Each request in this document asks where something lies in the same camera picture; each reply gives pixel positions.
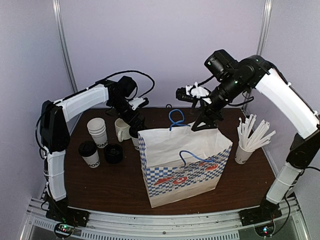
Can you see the white cup holding straws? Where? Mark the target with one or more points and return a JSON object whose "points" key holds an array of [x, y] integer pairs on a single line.
{"points": [[241, 155]]}

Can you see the white paper coffee cup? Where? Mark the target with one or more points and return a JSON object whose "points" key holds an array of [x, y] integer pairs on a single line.
{"points": [[135, 142]]}

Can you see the aluminium front rail frame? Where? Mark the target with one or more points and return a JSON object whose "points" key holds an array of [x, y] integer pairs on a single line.
{"points": [[223, 225]]}

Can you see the stack of black cup lids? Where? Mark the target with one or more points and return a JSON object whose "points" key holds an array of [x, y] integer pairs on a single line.
{"points": [[113, 153]]}

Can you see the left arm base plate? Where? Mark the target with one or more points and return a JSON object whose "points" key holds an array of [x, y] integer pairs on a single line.
{"points": [[73, 217]]}

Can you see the checkered paper takeout bag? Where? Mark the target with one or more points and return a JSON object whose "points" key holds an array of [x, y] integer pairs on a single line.
{"points": [[178, 163]]}

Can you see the right aluminium corner post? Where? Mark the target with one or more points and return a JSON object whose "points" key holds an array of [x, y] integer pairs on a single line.
{"points": [[265, 26]]}

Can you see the bundle of white wrapped straws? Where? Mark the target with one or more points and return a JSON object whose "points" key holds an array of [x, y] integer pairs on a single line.
{"points": [[250, 138]]}

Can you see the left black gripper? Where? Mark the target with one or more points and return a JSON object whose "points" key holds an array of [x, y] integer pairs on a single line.
{"points": [[130, 120]]}

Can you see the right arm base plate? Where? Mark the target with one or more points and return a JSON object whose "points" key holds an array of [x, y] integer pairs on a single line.
{"points": [[257, 215]]}

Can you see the cream ceramic mug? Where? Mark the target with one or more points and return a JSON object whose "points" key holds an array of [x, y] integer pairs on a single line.
{"points": [[122, 130]]}

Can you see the stack of white paper cups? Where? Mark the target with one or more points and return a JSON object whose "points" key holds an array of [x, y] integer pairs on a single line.
{"points": [[97, 129]]}

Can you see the black plastic cup lid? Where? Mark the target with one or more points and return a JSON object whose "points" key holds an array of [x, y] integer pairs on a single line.
{"points": [[133, 133]]}

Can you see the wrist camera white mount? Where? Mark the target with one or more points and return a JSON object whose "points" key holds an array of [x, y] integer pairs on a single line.
{"points": [[138, 102], [189, 93]]}

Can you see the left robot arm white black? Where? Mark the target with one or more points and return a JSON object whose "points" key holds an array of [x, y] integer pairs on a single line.
{"points": [[53, 137]]}

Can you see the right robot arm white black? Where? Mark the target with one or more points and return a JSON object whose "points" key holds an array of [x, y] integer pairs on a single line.
{"points": [[254, 72]]}

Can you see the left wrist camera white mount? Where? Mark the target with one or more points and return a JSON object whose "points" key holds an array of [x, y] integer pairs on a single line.
{"points": [[138, 102]]}

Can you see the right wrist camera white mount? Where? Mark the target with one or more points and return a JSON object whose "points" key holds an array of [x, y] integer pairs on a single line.
{"points": [[189, 93]]}

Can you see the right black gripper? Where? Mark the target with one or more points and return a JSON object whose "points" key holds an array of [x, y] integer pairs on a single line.
{"points": [[207, 109]]}

